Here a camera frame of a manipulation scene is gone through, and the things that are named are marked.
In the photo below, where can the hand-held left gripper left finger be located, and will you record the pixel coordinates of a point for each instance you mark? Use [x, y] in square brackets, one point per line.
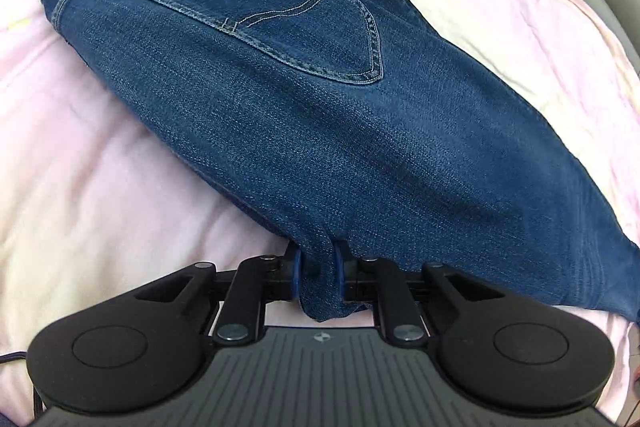
[298, 273]

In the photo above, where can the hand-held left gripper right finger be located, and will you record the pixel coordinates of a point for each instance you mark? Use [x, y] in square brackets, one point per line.
[339, 273]

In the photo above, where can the blue denim pants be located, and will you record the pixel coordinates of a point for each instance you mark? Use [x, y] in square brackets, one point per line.
[300, 107]

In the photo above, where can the pink floral blanket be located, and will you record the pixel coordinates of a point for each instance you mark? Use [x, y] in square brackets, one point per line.
[100, 167]

